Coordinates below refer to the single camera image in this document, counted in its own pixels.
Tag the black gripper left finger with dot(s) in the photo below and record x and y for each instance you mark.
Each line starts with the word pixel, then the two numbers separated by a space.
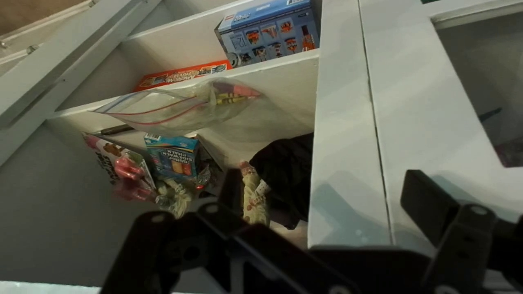
pixel 231 193

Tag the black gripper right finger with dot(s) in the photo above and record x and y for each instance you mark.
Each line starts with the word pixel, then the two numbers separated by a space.
pixel 429 211

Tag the white built-in shelf cabinet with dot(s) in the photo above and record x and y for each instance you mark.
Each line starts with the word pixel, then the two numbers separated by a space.
pixel 324 90

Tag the clear zip plastic bag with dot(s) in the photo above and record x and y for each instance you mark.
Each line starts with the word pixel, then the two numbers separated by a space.
pixel 182 109

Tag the orange flat game box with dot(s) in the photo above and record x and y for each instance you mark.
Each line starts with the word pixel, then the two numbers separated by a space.
pixel 182 73

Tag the blue toy box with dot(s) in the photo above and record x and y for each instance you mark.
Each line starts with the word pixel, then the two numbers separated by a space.
pixel 269 29

